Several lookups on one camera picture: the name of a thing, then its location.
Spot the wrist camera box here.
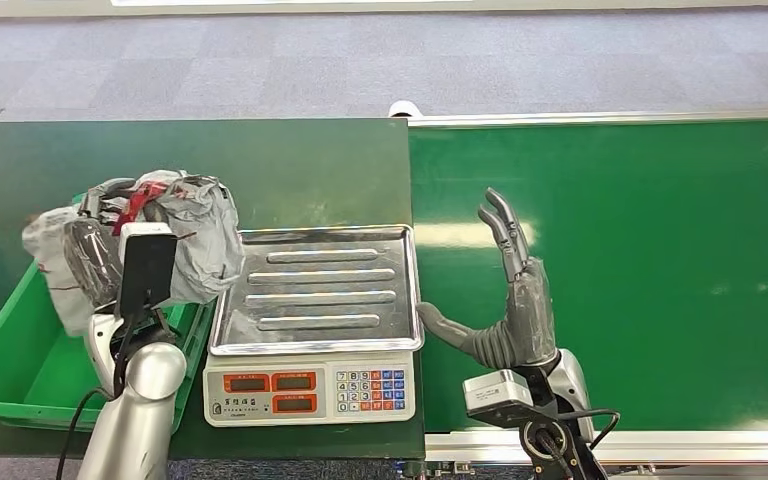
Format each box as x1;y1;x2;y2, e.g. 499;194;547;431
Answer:
114;221;180;321
461;368;535;429

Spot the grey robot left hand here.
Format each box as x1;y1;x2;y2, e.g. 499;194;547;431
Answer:
62;177;137;310

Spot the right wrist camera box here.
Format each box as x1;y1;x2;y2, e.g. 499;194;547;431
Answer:
461;368;535;429

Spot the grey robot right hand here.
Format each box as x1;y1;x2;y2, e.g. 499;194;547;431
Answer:
416;187;559;371

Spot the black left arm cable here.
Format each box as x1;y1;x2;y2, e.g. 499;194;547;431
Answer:
54;309;143;480

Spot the green plastic delivery bin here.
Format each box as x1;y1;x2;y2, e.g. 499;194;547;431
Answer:
0;192;218;433

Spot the green conveyor belt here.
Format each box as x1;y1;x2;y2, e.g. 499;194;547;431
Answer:
388;100;768;466

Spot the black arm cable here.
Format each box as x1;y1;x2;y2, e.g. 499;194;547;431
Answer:
54;309;143;480
554;409;622;453

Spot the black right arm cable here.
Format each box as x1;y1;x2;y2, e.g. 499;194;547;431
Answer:
554;409;622;453

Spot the grey plastic mailer package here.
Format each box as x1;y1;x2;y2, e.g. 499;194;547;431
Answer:
22;169;247;338

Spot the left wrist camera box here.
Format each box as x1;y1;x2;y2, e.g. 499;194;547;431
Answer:
114;221;180;321

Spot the electronic scale with steel tray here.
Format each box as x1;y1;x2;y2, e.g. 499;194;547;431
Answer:
202;224;426;429

